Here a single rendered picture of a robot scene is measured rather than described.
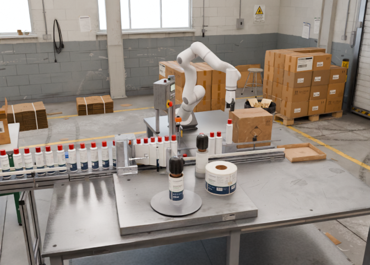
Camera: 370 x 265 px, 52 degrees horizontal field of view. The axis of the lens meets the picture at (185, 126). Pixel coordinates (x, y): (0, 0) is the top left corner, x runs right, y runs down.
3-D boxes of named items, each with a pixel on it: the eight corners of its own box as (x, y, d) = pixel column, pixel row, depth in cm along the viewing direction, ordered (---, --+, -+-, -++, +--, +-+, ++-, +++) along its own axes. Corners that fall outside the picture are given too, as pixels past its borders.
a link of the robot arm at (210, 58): (211, 58, 311) (238, 82, 303) (201, 60, 298) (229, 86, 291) (217, 49, 306) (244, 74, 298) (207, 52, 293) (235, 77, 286)
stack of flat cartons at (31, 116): (5, 133, 597) (2, 114, 587) (4, 123, 643) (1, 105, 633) (48, 128, 624) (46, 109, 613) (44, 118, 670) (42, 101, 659)
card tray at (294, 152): (291, 162, 297) (292, 157, 295) (276, 150, 321) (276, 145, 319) (326, 158, 303) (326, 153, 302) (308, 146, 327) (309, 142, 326)
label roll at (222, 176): (242, 190, 244) (243, 170, 239) (215, 198, 235) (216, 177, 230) (224, 178, 260) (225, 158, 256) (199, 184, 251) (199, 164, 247)
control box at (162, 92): (153, 108, 275) (152, 82, 269) (163, 103, 290) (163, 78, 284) (166, 110, 271) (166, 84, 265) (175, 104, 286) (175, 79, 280)
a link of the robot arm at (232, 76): (229, 83, 301) (223, 86, 293) (229, 66, 296) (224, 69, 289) (238, 85, 296) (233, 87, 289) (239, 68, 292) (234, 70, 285)
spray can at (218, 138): (216, 158, 292) (216, 133, 285) (213, 155, 297) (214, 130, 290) (222, 157, 293) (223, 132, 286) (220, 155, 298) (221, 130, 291)
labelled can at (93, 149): (91, 170, 271) (89, 144, 265) (91, 167, 276) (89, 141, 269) (99, 169, 272) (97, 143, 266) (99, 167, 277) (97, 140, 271)
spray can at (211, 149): (209, 158, 291) (210, 133, 284) (207, 156, 296) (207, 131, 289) (215, 158, 292) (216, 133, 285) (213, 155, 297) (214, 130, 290)
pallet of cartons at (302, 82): (287, 126, 628) (293, 57, 591) (258, 113, 702) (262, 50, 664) (342, 118, 673) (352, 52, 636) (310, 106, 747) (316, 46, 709)
